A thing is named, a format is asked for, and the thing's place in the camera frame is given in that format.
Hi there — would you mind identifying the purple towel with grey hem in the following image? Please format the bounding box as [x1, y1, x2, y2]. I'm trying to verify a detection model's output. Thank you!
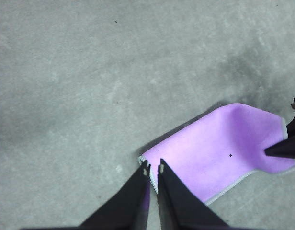
[137, 103, 295, 207]

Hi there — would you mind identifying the grey table cloth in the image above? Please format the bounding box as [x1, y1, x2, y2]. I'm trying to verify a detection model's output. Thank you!
[0, 0, 295, 230]

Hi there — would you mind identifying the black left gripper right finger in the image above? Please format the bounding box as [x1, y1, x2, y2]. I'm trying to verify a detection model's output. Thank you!
[157, 158, 234, 230]

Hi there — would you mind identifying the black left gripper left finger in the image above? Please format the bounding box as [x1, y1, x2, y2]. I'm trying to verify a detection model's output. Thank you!
[20, 160, 152, 230]

